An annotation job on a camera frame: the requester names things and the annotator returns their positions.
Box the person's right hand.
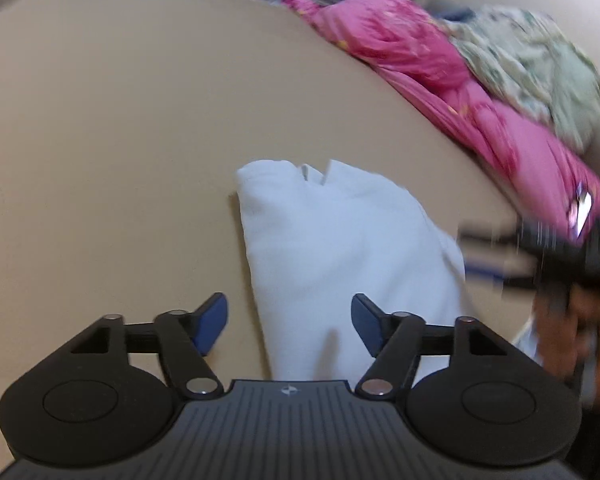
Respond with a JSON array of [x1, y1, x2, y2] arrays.
[[532, 282, 600, 403]]

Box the small glossy packet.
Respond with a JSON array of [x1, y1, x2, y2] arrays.
[[569, 184, 595, 241]]

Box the white long-sleeve shirt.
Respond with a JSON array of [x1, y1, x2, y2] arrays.
[[234, 158, 467, 382]]

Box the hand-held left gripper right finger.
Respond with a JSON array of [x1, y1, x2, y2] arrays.
[[350, 293, 512, 400]]

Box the beige bed mat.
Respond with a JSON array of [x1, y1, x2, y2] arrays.
[[0, 0, 546, 480]]

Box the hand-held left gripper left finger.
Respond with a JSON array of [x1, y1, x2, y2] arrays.
[[69, 292, 229, 400]]

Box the green floral cloth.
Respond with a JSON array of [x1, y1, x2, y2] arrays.
[[444, 5, 600, 155]]

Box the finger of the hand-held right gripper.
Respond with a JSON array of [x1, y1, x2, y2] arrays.
[[466, 256, 537, 290], [457, 226, 527, 257]]

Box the pink quilt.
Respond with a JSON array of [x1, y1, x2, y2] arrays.
[[281, 0, 600, 243]]

